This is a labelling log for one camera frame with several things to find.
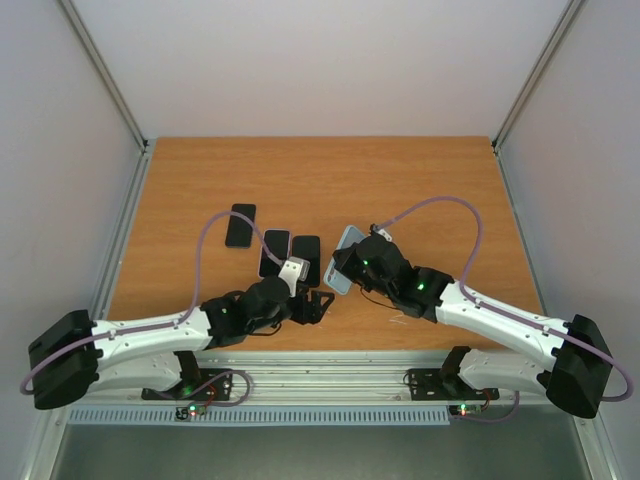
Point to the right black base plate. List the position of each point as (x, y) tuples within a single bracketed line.
[(426, 384)]

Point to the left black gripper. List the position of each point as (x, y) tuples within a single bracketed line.
[(315, 312)]

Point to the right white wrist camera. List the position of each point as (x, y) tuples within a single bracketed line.
[(376, 229)]

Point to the right aluminium corner post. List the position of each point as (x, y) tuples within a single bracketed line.
[(552, 45)]

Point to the light blue phone case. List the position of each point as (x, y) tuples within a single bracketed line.
[(333, 277)]

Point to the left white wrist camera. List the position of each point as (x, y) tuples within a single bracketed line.
[(293, 271)]

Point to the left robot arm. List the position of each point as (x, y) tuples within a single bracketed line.
[(77, 355)]

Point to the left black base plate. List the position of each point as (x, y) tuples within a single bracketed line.
[(189, 381)]

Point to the aluminium front frame rails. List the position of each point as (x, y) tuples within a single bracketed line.
[(297, 376)]

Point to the grey slotted cable duct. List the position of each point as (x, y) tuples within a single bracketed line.
[(260, 416)]

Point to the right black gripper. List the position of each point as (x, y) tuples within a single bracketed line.
[(347, 258)]

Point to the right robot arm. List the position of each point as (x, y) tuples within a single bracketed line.
[(565, 361)]

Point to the black phone pink edge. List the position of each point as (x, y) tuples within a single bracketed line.
[(278, 242)]

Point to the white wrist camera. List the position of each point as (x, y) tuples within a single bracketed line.
[(376, 229), (293, 271)]

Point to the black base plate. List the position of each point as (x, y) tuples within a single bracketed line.
[(426, 384), (189, 381)]

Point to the aluminium corner post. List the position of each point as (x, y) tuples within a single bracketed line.
[(552, 45), (89, 46)]

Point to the left aluminium corner post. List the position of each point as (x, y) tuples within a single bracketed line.
[(89, 46)]

